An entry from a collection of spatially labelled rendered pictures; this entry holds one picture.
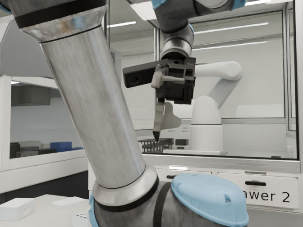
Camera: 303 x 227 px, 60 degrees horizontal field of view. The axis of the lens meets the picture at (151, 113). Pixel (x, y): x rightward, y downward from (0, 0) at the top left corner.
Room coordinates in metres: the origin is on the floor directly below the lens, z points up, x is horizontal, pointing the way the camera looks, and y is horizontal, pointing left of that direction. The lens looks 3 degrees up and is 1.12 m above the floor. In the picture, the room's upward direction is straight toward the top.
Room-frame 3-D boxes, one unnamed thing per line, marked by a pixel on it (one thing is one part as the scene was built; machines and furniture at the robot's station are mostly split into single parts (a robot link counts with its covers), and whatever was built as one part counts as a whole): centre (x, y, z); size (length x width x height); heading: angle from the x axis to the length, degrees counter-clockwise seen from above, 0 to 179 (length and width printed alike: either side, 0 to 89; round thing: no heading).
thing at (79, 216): (1.00, 0.22, 0.78); 0.12 x 0.08 x 0.04; 147
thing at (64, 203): (1.23, 0.38, 0.77); 0.13 x 0.09 x 0.02; 141
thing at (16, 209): (1.08, 0.55, 0.79); 0.13 x 0.09 x 0.05; 174
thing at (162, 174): (1.15, -0.11, 0.87); 0.29 x 0.02 x 0.11; 68
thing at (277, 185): (1.04, -0.41, 0.87); 0.29 x 0.02 x 0.11; 68
